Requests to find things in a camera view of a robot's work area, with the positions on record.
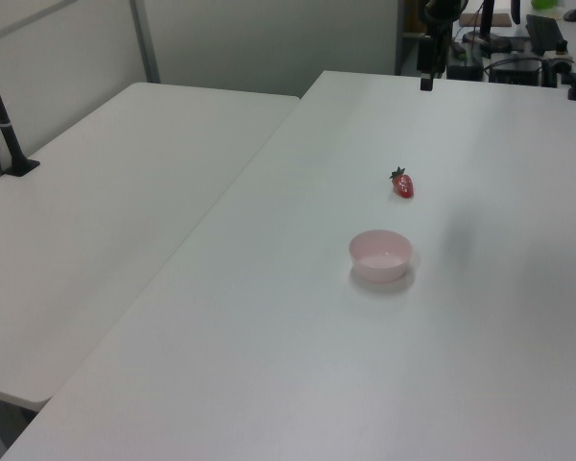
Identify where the white folding table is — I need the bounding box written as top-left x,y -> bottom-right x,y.
0,82 -> 302,413

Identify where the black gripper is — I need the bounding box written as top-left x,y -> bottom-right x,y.
418,0 -> 465,92

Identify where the black monitor stand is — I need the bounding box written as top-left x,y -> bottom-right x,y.
462,0 -> 511,53

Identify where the grey partition frame post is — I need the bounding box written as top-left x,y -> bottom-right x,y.
128,0 -> 162,85

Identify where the black camera pole with band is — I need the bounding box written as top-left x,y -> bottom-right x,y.
0,38 -> 41,180

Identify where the brown board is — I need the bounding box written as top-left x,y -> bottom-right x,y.
460,12 -> 514,28

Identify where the red strawberry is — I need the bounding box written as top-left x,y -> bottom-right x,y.
389,165 -> 417,200

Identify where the black electronics box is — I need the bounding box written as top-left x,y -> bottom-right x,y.
488,54 -> 544,86

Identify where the black keyboard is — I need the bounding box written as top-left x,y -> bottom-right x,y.
524,13 -> 568,55

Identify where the pink plastic bowl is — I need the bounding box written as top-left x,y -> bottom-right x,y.
348,229 -> 414,283

